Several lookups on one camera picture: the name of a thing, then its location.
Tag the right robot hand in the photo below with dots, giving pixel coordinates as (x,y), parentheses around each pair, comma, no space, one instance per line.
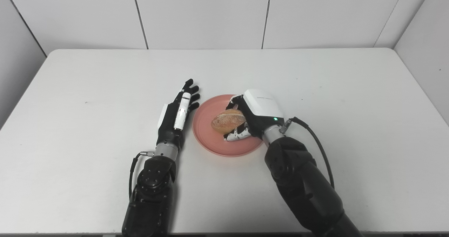
(257,116)

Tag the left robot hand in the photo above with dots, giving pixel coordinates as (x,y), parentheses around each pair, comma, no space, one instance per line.
(175,121)

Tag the bread roll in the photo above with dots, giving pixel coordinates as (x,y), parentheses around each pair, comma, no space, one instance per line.
(228,120)

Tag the pink plate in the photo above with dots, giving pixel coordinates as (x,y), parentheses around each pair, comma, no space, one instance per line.
(214,139)

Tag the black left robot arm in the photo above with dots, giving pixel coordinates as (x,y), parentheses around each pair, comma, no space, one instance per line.
(152,191)

